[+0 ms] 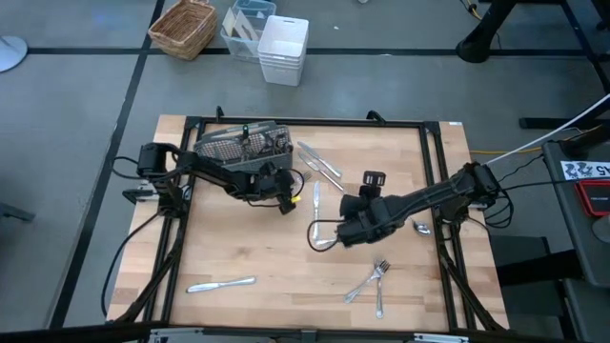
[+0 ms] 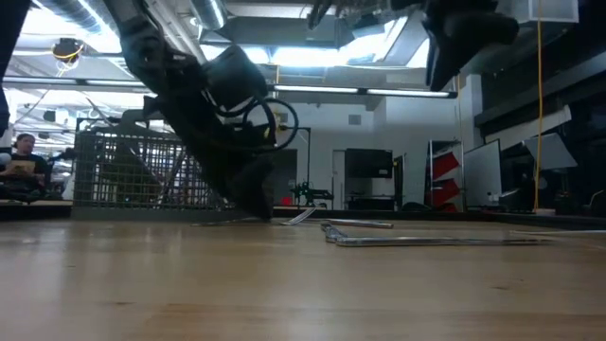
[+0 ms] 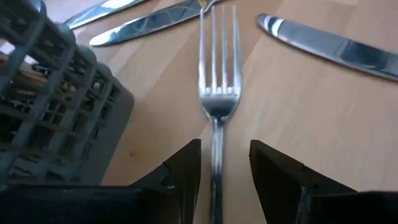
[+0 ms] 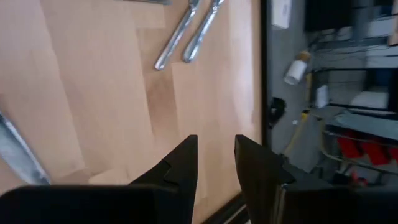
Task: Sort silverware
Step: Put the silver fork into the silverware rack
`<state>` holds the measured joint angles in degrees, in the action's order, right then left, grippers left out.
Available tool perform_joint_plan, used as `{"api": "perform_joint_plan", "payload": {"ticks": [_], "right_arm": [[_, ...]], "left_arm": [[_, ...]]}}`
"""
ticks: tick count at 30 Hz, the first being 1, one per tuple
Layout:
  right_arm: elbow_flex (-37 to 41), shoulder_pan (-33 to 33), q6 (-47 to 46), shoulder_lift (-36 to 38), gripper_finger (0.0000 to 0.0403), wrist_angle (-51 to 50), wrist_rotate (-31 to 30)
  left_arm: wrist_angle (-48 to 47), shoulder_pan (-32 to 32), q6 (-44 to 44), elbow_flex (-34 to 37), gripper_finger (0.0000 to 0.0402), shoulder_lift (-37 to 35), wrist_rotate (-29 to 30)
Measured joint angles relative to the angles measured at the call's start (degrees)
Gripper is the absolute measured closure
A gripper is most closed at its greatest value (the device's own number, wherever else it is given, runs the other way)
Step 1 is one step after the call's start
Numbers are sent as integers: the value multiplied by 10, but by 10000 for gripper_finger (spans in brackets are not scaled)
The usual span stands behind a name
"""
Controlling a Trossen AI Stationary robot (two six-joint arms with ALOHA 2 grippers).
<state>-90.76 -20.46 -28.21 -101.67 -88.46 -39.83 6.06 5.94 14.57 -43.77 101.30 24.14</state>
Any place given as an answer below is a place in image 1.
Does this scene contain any black furniture leg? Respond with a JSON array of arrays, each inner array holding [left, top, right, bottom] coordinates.
[[0, 202, 37, 224]]

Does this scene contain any red and black device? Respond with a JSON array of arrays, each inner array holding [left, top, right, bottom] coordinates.
[[575, 179, 610, 219]]

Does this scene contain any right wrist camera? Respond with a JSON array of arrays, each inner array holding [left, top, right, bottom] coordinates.
[[362, 171, 387, 188]]

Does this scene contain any grey round stand base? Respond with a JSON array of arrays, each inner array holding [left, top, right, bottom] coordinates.
[[0, 34, 30, 74]]

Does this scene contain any black cable bundle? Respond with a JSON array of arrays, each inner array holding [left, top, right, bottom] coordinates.
[[471, 151, 563, 231]]

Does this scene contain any wicker basket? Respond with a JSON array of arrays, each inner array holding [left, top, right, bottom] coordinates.
[[147, 0, 218, 62]]

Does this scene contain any long black arm cable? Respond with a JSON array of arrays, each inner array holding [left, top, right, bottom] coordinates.
[[100, 209, 163, 319]]

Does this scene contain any grey mesh cutlery basket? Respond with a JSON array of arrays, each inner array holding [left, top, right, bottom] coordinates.
[[193, 120, 295, 188]]

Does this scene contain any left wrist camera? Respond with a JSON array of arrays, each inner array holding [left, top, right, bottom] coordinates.
[[279, 190, 300, 216]]

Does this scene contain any white printed label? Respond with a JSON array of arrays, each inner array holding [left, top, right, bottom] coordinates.
[[560, 160, 610, 182]]

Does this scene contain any black looped cable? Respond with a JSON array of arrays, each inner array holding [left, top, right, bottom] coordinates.
[[306, 217, 345, 253]]

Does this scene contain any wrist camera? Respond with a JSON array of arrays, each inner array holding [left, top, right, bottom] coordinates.
[[362, 171, 387, 188], [279, 190, 300, 216]]

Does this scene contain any silver mount plate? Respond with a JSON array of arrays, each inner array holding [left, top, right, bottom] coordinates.
[[413, 333, 471, 343]]

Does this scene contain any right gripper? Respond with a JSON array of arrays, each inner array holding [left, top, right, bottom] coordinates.
[[335, 192, 401, 248]]

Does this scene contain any white cable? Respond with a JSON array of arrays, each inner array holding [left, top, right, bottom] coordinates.
[[474, 92, 610, 170]]

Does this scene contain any silver camera mount bar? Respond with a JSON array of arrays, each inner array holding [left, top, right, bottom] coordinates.
[[147, 326, 318, 343]]

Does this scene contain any grey side table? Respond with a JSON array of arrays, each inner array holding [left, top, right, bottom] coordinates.
[[541, 124, 610, 290]]

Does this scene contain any clear plastic bin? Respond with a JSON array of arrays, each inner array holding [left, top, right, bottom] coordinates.
[[219, 0, 278, 64]]

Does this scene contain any white plastic bin stack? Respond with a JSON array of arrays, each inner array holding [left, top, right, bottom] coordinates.
[[256, 14, 311, 88]]

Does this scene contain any yellow floor cable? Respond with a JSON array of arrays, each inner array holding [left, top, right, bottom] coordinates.
[[469, 124, 604, 156]]

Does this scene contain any black desk frame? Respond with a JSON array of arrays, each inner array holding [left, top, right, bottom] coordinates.
[[518, 0, 610, 131]]

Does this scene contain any black stand leg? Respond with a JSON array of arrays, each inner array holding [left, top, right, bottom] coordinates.
[[455, 0, 520, 65]]

